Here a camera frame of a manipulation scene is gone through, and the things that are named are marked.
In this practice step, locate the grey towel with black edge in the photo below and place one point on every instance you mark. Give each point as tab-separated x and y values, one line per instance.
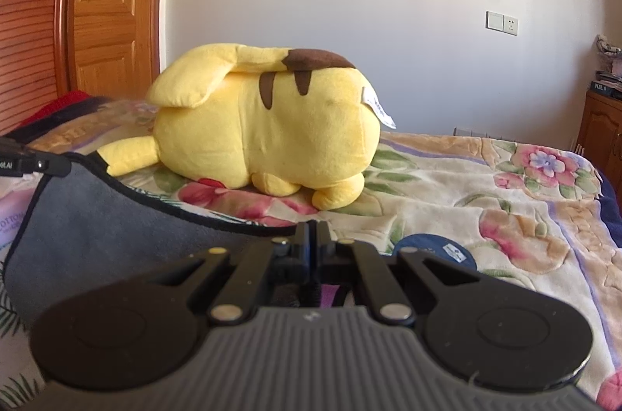
107	226

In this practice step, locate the floral blanket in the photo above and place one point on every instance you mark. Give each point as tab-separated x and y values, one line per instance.
486	207

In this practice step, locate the dark blue cloth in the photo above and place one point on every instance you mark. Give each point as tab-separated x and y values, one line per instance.
613	207

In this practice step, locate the wooden cabinet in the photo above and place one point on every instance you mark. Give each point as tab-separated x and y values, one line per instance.
602	139

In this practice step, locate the wooden louvered wardrobe door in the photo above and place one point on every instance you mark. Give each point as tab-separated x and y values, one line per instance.
29	12

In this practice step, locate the red cloth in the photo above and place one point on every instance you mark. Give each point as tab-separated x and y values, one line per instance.
58	102

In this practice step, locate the purple tissue pack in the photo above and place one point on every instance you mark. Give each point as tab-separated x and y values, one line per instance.
12	216

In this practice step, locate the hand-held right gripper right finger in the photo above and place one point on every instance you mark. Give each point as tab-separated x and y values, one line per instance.
324	259

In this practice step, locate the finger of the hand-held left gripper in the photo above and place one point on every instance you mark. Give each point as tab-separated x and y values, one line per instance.
51	165

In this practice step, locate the dark blue round lid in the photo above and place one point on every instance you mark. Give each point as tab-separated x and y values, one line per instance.
437	248

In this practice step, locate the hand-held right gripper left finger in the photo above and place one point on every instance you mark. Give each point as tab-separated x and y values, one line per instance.
301	256

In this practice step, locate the yellow plush toy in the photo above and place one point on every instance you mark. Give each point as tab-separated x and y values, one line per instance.
262	124

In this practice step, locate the white wall switch and socket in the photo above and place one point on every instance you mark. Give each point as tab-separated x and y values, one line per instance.
501	22

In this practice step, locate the stack of books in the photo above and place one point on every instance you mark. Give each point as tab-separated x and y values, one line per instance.
608	83

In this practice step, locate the purple cloth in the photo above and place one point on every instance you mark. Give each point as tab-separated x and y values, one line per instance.
330	295

